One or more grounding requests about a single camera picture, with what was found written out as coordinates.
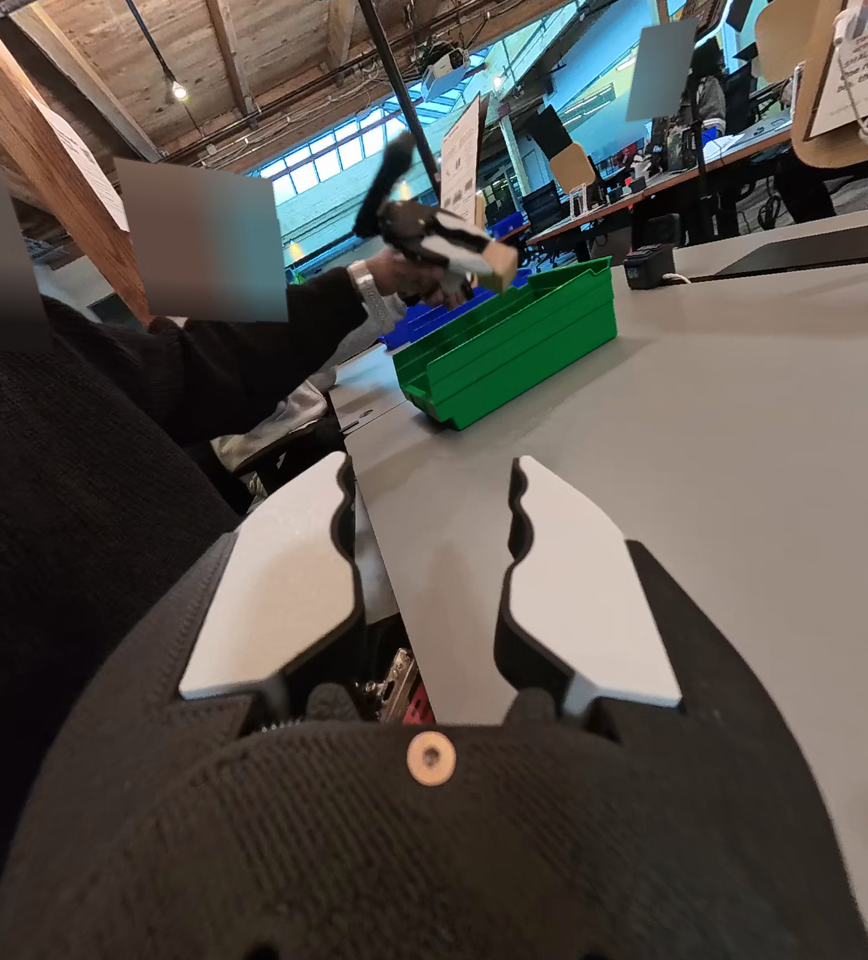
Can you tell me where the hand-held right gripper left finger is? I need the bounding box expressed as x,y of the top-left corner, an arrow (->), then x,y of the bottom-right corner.
179,450 -> 368,710

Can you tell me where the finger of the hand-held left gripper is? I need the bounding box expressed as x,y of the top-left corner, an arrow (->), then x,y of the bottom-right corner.
422,208 -> 497,249
430,238 -> 494,277

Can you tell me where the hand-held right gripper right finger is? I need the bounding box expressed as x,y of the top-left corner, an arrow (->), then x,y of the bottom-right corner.
494,455 -> 684,725

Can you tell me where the small wooden cube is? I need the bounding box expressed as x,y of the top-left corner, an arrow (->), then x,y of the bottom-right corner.
477,243 -> 519,295

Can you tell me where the green plastic bin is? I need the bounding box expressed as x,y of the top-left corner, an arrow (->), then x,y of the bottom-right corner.
392,256 -> 619,432

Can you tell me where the person's left forearm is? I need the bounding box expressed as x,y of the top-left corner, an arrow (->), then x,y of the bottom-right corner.
149,266 -> 371,444

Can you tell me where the person's left hand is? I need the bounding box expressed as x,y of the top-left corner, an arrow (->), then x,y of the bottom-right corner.
370,247 -> 435,307

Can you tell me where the silver metal wristwatch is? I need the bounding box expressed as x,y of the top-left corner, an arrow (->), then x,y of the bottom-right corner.
350,261 -> 389,320

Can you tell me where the standing instruction board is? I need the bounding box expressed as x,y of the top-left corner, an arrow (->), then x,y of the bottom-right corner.
440,93 -> 491,226

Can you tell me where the blue plastic bin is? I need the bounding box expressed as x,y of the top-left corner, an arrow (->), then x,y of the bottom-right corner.
377,296 -> 495,354

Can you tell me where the black office chair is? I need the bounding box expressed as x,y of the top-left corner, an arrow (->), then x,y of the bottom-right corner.
520,180 -> 578,226

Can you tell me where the wooden stand board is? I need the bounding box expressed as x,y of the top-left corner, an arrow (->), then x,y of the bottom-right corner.
548,141 -> 598,192

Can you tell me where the silver metal clasp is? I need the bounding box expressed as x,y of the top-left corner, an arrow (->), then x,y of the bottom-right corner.
357,648 -> 416,723

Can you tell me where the black steel pole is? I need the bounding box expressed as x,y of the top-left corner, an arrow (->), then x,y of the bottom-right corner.
359,0 -> 443,196

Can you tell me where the white ceiling projector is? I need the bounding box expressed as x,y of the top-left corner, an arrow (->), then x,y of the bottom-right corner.
419,46 -> 473,102

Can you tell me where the black charger box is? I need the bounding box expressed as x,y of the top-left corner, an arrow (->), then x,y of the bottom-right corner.
623,243 -> 679,290

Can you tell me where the long wooden table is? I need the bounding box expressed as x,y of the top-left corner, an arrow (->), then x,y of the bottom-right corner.
531,123 -> 795,249

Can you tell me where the white paper notice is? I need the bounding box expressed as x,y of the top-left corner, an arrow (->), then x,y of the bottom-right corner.
32,101 -> 131,234

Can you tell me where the wooden pillar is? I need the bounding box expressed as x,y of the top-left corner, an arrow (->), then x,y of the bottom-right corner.
0,0 -> 152,324

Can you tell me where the instruction poster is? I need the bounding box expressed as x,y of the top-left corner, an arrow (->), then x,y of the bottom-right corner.
809,0 -> 868,140

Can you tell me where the black desk cable cover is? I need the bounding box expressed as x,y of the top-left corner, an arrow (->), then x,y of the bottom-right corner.
689,221 -> 868,280

